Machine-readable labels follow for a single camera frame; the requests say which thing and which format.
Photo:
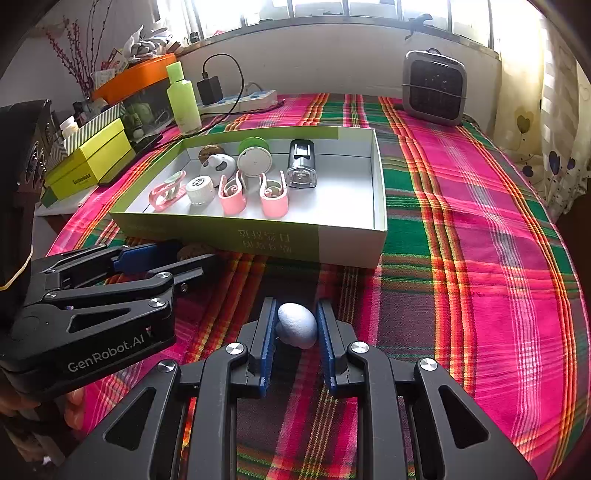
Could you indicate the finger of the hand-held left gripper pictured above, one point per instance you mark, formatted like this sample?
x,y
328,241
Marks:
x,y
194,267
134,257

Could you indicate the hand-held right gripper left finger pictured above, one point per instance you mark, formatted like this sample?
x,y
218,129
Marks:
x,y
267,346

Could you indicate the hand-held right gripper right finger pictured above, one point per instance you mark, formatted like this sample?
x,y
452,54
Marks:
x,y
327,346

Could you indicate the brown walnut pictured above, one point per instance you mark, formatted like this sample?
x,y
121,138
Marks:
x,y
194,250
210,151

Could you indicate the white mushroom-shaped light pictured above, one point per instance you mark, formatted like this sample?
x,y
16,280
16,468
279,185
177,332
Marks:
x,y
298,323

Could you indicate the pink clip green pad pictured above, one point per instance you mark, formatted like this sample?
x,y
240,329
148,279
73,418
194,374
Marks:
x,y
159,201

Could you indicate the pink clip white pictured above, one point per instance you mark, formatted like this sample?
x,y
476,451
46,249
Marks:
x,y
231,203
274,205

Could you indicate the small jar white cap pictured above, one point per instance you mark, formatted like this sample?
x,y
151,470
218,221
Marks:
x,y
201,191

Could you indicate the green white cardboard box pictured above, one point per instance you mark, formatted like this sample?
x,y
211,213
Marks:
x,y
277,240

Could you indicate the white panda-shaped gadget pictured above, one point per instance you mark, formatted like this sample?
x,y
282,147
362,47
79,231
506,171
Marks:
x,y
219,166

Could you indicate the green white round spool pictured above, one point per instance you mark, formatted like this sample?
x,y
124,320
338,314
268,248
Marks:
x,y
254,161

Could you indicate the black bike light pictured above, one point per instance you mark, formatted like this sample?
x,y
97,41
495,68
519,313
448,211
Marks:
x,y
300,161

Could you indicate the person's left forearm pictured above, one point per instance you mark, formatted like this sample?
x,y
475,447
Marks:
x,y
23,184

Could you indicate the person's left hand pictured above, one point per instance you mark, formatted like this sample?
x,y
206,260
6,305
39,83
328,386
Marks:
x,y
78,410

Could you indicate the white side shelf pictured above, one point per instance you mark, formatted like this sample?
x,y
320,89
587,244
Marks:
x,y
69,203

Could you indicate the dark green box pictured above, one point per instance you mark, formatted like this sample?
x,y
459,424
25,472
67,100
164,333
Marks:
x,y
48,197

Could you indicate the yellow wrist band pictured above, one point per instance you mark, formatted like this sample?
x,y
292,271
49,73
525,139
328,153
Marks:
x,y
21,272

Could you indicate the yellow-green box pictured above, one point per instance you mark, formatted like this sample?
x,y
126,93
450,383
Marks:
x,y
87,161

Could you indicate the black phone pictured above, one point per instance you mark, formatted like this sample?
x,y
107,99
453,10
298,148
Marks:
x,y
138,147

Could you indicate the grey white striped box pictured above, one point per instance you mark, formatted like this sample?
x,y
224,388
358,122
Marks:
x,y
97,120

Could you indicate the small white bottle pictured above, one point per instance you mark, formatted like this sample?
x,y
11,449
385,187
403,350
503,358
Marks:
x,y
69,127

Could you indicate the glass tank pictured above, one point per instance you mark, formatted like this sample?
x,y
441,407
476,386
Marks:
x,y
157,104

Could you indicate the green lotion bottle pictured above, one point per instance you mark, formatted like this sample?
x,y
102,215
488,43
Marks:
x,y
184,104

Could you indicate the black plug charger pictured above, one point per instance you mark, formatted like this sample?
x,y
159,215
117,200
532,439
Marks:
x,y
210,90

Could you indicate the white power strip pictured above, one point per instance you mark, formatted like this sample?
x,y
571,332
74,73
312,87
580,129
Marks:
x,y
254,99

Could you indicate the orange tray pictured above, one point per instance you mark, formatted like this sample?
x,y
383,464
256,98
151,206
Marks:
x,y
134,76

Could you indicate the assorted paper packets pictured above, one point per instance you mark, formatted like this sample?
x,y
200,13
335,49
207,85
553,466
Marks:
x,y
111,67

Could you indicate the purple dried flower branches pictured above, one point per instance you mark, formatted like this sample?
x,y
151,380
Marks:
x,y
78,60

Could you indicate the white crumpled bag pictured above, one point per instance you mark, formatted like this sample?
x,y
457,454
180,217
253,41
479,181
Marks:
x,y
147,44

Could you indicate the grey space heater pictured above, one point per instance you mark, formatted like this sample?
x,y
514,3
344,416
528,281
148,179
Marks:
x,y
434,87

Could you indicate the heart print curtain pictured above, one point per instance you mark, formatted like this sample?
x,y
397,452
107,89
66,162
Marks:
x,y
554,138

